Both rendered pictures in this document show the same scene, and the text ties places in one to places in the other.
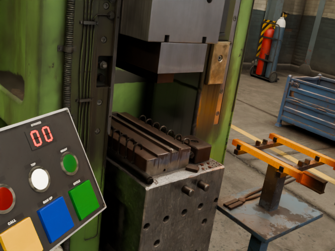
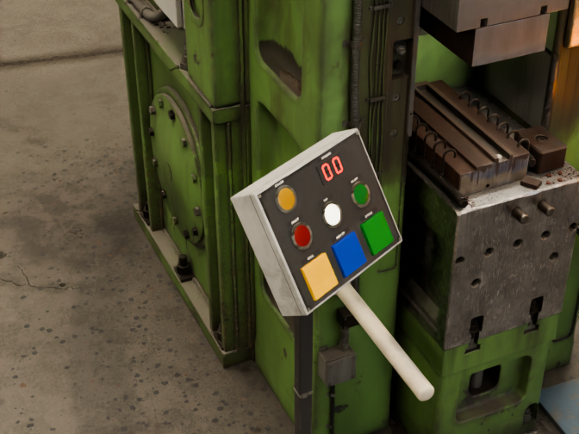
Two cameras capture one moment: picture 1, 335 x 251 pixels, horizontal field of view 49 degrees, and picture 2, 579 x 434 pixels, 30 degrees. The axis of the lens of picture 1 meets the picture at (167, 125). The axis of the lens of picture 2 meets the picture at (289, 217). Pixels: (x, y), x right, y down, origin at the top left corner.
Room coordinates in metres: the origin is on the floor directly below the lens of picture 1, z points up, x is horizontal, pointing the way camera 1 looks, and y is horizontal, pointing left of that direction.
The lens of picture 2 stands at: (-1.10, -0.24, 2.41)
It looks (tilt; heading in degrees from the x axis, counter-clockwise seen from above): 35 degrees down; 18
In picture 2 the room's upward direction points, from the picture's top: straight up
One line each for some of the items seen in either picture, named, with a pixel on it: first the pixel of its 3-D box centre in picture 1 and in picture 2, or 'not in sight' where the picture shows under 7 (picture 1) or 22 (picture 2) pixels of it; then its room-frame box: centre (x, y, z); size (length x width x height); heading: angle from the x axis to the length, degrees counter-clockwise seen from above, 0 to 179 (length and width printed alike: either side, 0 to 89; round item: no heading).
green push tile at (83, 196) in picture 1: (83, 199); (376, 232); (0.78, 0.18, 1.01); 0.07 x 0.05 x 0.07; 158
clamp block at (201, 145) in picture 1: (193, 148); (539, 149); (1.34, -0.11, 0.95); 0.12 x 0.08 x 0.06; 43
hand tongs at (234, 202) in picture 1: (267, 188); not in sight; (1.57, -0.50, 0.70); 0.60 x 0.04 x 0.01; 135
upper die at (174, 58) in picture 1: (144, 46); (461, 5); (1.33, 0.12, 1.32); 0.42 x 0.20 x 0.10; 43
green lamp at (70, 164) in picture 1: (69, 163); (360, 194); (0.80, 0.22, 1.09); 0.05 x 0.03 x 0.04; 133
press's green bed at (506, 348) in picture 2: not in sight; (443, 334); (1.38, 0.09, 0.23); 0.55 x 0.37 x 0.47; 43
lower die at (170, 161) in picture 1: (134, 139); (449, 133); (1.33, 0.12, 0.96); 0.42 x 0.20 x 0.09; 43
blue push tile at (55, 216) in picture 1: (55, 219); (347, 254); (0.69, 0.22, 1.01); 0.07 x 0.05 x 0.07; 158
